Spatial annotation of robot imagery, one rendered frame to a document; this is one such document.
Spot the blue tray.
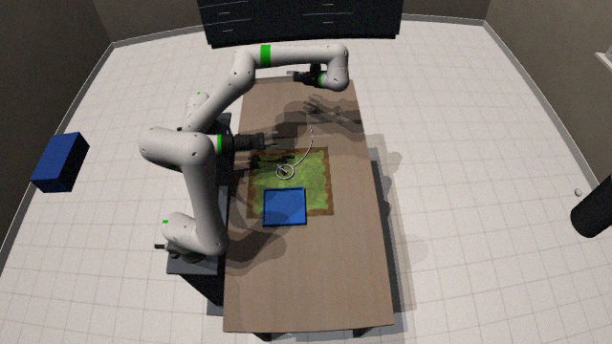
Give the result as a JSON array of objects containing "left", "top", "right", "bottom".
[{"left": 262, "top": 186, "right": 306, "bottom": 226}]

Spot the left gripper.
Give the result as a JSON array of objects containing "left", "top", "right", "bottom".
[{"left": 286, "top": 64, "right": 323, "bottom": 89}]

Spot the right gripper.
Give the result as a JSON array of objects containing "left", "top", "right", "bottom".
[{"left": 221, "top": 130, "right": 278, "bottom": 155}]

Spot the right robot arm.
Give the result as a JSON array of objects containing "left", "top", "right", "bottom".
[{"left": 139, "top": 126, "right": 230, "bottom": 264}]

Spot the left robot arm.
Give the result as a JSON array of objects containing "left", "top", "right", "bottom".
[{"left": 177, "top": 43, "right": 349, "bottom": 135}]

